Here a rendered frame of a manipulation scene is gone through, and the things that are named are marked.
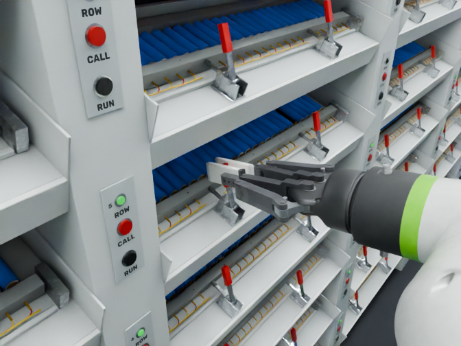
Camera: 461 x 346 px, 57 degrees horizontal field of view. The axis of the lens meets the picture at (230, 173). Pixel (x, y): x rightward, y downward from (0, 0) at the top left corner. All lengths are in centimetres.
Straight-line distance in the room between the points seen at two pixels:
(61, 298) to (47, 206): 14
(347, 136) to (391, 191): 50
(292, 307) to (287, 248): 20
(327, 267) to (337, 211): 70
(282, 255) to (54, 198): 58
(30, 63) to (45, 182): 10
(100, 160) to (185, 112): 14
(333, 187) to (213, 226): 22
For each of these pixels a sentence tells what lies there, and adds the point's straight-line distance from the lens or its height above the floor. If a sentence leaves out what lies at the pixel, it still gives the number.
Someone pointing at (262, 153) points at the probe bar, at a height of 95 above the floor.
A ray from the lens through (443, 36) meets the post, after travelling 164.
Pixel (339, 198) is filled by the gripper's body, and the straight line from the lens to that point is 49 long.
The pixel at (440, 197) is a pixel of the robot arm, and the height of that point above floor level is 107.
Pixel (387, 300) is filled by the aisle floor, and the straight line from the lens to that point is 190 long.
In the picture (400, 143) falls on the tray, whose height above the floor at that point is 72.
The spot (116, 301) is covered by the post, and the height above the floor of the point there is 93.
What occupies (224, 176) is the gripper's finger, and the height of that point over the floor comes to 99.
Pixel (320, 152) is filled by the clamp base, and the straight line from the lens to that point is 84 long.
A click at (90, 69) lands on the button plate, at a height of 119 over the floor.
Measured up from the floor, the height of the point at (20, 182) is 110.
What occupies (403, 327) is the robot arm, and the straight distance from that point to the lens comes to 36.
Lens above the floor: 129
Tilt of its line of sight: 29 degrees down
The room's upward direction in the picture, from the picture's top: straight up
